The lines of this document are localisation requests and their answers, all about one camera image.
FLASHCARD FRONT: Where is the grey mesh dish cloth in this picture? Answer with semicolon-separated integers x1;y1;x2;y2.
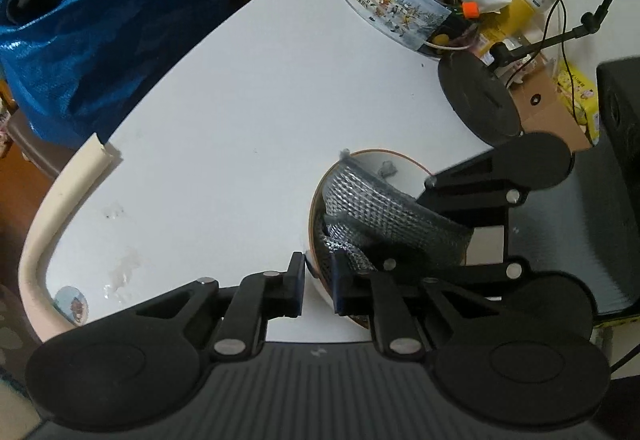
316;150;473;271

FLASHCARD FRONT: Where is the white ceramic bowl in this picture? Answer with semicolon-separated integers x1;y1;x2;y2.
305;149;432;310

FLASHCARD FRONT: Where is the black round stand base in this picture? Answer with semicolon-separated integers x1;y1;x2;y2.
438;52;522;147

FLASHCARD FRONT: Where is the round cartoon sticker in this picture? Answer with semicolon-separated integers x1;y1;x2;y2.
53;286;89;325

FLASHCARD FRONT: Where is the brown cardboard box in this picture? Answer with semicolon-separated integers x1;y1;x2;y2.
511;69;591;152

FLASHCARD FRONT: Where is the beige foam table edge guard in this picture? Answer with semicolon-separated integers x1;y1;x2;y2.
17;134;120;342

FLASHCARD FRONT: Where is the yellow packet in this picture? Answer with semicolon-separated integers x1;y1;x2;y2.
554;62;600;145

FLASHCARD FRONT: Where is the printed round cookie tin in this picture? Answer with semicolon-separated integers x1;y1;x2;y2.
346;0;478;56

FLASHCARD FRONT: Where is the blue plastic tote bag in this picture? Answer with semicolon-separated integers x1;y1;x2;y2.
1;0;229;148

